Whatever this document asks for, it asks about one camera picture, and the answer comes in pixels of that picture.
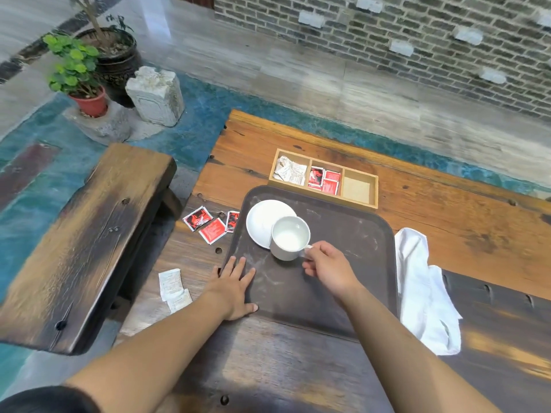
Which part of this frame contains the person's left forearm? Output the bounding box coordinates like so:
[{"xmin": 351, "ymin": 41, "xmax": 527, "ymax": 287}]
[{"xmin": 64, "ymin": 291, "xmax": 230, "ymax": 413}]

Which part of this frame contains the person's right forearm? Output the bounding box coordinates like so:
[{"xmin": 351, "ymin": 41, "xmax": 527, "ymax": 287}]
[{"xmin": 339, "ymin": 283, "xmax": 503, "ymax": 413}]

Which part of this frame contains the flat grey stone base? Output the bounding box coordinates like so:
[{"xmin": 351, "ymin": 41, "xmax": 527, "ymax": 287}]
[{"xmin": 64, "ymin": 100, "xmax": 133, "ymax": 146}]

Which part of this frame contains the person's black sleeve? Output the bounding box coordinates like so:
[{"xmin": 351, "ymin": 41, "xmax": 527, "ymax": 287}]
[{"xmin": 0, "ymin": 385, "xmax": 100, "ymax": 413}]

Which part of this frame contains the wooden compartment box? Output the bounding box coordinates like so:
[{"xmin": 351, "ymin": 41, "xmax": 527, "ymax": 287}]
[{"xmin": 268, "ymin": 148, "xmax": 379, "ymax": 210}]

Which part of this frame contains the dark brown serving tray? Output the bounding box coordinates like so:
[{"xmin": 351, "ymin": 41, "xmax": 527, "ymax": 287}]
[{"xmin": 221, "ymin": 185, "xmax": 399, "ymax": 341}]

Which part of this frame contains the dark wooden bench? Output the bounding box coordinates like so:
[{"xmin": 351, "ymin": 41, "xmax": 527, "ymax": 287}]
[{"xmin": 0, "ymin": 143, "xmax": 183, "ymax": 356}]

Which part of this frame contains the red flower pot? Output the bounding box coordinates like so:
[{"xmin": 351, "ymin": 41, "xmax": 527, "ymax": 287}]
[{"xmin": 68, "ymin": 86, "xmax": 108, "ymax": 118}]

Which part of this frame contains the white ceramic cup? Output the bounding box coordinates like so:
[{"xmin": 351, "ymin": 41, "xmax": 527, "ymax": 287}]
[{"xmin": 270, "ymin": 216, "xmax": 314, "ymax": 262}]

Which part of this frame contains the white cloth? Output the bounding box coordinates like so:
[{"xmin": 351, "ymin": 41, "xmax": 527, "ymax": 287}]
[{"xmin": 394, "ymin": 227, "xmax": 464, "ymax": 356}]

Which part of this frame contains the white ceramic saucer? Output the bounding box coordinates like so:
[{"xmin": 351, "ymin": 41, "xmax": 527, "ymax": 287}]
[{"xmin": 246, "ymin": 199, "xmax": 298, "ymax": 249}]

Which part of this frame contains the flat white packet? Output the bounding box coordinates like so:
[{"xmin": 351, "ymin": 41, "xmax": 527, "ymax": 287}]
[
  {"xmin": 166, "ymin": 288, "xmax": 193, "ymax": 315},
  {"xmin": 158, "ymin": 268, "xmax": 184, "ymax": 303}
]

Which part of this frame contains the crumpled white packet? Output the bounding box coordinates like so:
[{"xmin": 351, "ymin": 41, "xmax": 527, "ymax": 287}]
[
  {"xmin": 273, "ymin": 156, "xmax": 295, "ymax": 182},
  {"xmin": 286, "ymin": 162, "xmax": 308, "ymax": 186}
]

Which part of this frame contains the carved grey stone block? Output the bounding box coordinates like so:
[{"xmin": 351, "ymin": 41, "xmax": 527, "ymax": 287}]
[{"xmin": 125, "ymin": 66, "xmax": 185, "ymax": 128}]

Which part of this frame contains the small potted tree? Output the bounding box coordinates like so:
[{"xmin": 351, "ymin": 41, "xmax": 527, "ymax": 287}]
[{"xmin": 70, "ymin": 0, "xmax": 135, "ymax": 54}]

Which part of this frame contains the person's right hand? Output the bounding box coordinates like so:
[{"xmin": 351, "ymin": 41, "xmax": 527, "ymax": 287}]
[{"xmin": 302, "ymin": 241, "xmax": 365, "ymax": 306}]

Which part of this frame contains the green leafy plant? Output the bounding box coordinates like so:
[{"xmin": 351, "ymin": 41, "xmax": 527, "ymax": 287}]
[{"xmin": 42, "ymin": 33, "xmax": 102, "ymax": 98}]

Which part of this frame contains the person's left hand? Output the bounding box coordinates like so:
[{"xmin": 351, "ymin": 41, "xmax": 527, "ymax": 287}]
[{"xmin": 202, "ymin": 256, "xmax": 259, "ymax": 322}]

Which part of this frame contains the large black plant pot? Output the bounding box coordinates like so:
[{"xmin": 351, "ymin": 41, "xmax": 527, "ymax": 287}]
[{"xmin": 75, "ymin": 27, "xmax": 143, "ymax": 109}]

